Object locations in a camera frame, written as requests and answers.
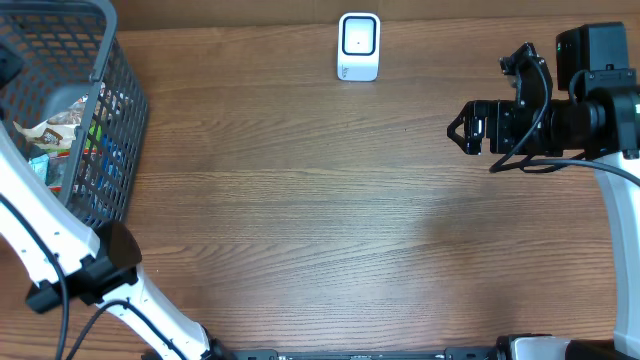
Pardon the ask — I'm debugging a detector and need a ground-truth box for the beige Pantree snack bag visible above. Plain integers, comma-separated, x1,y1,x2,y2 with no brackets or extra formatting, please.
13,96,87,151

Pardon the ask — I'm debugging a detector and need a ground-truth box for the teal white snack packet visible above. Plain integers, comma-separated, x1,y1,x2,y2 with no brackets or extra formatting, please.
28,153,50,185

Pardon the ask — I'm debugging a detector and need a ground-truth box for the blue Oreo cookie pack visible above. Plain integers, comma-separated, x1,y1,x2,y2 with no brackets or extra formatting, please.
93,135,123,205

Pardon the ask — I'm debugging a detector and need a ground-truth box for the green clear candy bag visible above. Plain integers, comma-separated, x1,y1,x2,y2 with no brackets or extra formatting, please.
47,120,102,194

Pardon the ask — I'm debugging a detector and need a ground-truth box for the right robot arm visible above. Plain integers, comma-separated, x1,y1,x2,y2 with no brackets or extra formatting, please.
447,22,639,359

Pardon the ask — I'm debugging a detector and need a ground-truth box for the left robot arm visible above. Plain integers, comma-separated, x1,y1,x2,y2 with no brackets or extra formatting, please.
1,35,228,359

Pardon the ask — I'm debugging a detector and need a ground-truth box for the white barcode scanner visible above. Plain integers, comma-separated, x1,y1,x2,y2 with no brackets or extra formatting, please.
337,12,381,82

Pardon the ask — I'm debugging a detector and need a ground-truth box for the grey plastic mesh basket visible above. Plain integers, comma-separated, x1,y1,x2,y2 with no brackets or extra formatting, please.
1,1,148,228

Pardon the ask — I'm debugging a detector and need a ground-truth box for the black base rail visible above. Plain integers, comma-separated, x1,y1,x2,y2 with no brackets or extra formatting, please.
233,346,503,360

